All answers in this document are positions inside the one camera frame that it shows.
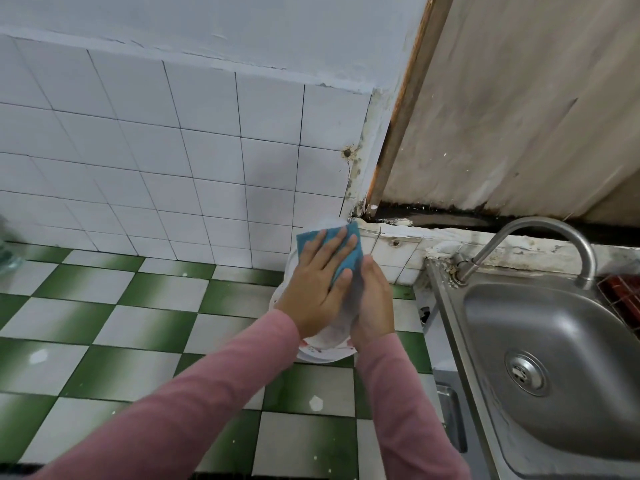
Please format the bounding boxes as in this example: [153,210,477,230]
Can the weathered wooden board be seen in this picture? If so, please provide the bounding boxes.
[368,0,640,221]

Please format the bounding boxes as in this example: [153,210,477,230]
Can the stainless steel sink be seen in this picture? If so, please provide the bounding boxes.
[425,257,640,480]

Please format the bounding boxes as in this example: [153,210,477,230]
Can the chrome faucet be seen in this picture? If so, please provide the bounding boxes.
[448,215,599,288]

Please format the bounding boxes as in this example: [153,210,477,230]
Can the green checkered tile countertop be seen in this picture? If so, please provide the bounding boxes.
[0,243,436,476]

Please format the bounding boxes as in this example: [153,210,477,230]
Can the person's right forearm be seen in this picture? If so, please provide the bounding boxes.
[355,333,473,480]

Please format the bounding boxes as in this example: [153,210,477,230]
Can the person's left hand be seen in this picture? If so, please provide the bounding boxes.
[276,229,359,341]

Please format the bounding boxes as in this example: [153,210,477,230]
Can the person's left forearm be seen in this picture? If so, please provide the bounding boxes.
[30,309,303,480]

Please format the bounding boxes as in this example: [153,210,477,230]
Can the blue cleaning cloth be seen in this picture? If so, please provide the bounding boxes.
[296,221,365,288]

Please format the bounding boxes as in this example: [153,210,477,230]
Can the person's right hand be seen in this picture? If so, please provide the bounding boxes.
[350,257,396,354]

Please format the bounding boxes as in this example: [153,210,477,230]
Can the clear bottle with green liquid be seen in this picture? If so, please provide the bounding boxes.
[0,219,26,276]

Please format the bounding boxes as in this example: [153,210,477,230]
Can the wire dish rack red tray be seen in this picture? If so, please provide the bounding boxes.
[600,273,640,326]

